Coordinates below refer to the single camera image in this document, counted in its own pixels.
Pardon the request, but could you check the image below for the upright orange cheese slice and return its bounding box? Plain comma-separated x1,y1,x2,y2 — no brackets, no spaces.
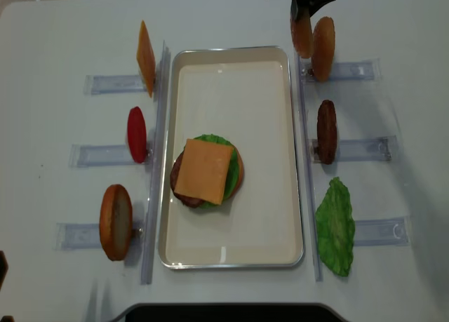
136,20,156,97

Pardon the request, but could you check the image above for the clear holder top left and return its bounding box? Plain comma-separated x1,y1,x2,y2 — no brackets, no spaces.
83,74,147,95

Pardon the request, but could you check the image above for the green lettuce on burger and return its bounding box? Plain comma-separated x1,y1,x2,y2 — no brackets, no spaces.
195,134,239,201

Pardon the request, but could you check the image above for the clear holder top right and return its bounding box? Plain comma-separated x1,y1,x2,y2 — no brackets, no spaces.
300,60,381,82

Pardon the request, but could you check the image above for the white metal-rimmed tray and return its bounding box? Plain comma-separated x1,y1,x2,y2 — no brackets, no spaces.
157,46,304,269

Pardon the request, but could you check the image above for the long clear rail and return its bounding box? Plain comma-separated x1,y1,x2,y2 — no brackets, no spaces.
140,44,171,286
295,53,323,282

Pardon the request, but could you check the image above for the upright red tomato slice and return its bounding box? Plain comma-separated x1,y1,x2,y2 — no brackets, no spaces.
127,107,147,163

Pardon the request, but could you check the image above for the clear holder bottom right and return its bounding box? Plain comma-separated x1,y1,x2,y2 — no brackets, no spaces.
354,217,410,246

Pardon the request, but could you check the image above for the clear holder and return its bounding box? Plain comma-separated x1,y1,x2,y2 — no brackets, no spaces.
69,145,137,168
309,135,398,163
354,217,410,246
53,222,145,251
300,60,381,82
83,74,147,95

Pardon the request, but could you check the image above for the upright green lettuce leaf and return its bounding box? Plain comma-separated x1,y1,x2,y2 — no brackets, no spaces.
315,177,356,277

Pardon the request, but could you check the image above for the upright bun half left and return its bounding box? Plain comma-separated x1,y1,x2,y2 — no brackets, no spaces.
99,184,133,261

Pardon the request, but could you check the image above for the right long clear rail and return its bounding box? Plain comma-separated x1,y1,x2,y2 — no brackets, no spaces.
295,53,323,282

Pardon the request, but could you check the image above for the clear holder middle left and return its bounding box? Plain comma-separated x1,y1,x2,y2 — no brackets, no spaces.
69,145,137,168

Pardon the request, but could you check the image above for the black base bottom edge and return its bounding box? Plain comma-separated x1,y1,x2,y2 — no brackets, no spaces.
124,303,344,321

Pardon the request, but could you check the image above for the orange cheese slice on burger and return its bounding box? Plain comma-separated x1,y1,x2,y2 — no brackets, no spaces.
175,139,234,205

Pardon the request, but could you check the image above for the clear holder middle right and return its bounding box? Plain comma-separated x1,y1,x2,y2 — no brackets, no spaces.
309,135,398,163

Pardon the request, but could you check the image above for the brown object left edge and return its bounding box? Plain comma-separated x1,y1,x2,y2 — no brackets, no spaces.
0,250,8,288

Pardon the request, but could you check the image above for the clear holder bottom left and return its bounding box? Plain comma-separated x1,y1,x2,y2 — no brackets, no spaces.
53,222,145,251

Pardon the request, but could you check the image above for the upright brown meat patty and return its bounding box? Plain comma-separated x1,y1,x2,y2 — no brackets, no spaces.
317,100,337,165

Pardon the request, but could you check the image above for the brown patty on burger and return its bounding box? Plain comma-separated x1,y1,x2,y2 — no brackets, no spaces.
170,152,204,208

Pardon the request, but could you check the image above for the left long clear rail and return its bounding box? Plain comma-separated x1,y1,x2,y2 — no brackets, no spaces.
140,44,171,286

